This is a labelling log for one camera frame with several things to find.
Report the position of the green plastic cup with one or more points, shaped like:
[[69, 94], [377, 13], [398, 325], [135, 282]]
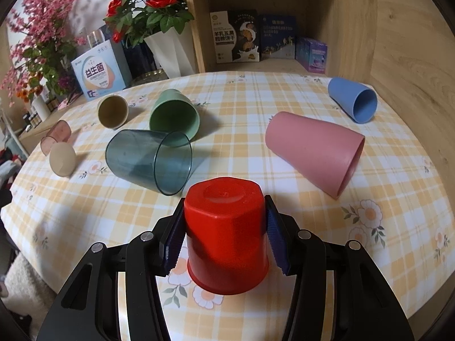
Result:
[[174, 115]]

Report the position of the purple box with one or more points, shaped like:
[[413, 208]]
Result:
[[312, 56]]

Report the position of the blue plastic cup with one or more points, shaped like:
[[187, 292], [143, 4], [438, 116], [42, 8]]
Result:
[[352, 99]]

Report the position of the pink plastic cup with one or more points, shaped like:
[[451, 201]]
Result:
[[312, 151]]

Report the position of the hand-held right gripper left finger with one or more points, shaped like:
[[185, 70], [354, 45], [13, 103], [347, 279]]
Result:
[[172, 236]]

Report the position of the dark blue glass vase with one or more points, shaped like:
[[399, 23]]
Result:
[[140, 60]]

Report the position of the transparent pink cup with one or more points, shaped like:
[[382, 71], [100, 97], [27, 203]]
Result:
[[55, 136]]

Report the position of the transparent dark teal cup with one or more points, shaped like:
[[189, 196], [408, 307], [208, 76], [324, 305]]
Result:
[[142, 158]]

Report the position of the red rose bouquet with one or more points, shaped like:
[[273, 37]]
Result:
[[149, 5]]

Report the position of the beige plastic cup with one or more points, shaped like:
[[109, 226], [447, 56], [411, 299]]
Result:
[[62, 159], [112, 110]]

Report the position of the wooden shelf cabinet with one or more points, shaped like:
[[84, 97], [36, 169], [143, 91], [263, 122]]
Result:
[[270, 17]]

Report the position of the dark blue illustrated box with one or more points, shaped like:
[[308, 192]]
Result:
[[278, 37]]

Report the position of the white faceted vase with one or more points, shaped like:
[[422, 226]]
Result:
[[170, 53]]

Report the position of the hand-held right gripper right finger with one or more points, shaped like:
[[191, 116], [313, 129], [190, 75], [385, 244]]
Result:
[[276, 236]]

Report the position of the red plastic cup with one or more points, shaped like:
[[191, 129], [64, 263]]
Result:
[[224, 234]]

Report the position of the pink blossom branches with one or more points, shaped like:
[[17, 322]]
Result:
[[39, 39]]

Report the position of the black and white biscuit box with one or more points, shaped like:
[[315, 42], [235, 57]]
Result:
[[234, 35]]

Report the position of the light blue product box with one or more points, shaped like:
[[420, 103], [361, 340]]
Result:
[[97, 71]]

